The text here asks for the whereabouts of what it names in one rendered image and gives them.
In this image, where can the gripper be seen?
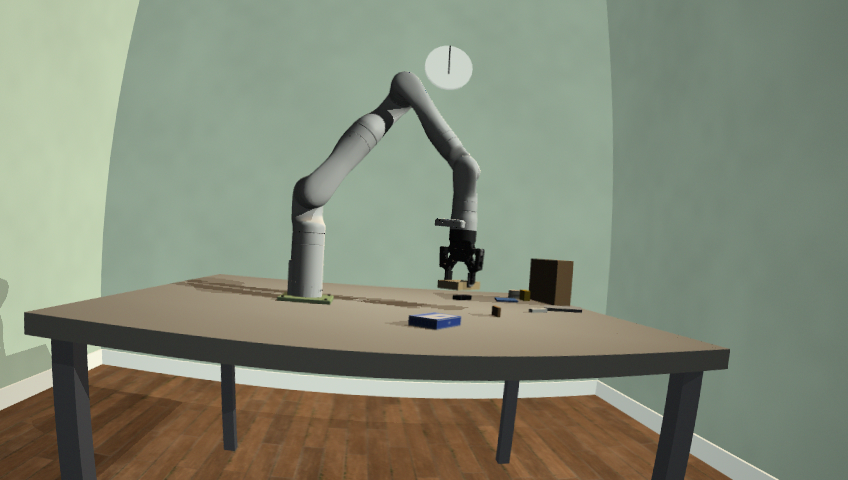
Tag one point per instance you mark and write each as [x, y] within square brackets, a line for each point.
[463, 239]

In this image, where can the covered wooden puzzle box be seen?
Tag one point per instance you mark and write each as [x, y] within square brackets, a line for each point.
[460, 286]

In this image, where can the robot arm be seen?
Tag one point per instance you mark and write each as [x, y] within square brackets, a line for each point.
[308, 258]

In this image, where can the blue flat square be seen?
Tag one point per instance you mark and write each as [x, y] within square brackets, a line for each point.
[506, 300]

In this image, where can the grey flat board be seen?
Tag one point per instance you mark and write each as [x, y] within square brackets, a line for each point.
[564, 310]

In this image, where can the blue and white box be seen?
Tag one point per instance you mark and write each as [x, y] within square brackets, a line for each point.
[434, 322]

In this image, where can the large brown box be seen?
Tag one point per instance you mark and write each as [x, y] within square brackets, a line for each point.
[550, 283]

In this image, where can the beige table with dark legs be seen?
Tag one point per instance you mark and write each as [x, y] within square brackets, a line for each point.
[265, 324]

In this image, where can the white round wall clock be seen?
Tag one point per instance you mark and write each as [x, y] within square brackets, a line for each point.
[437, 73]

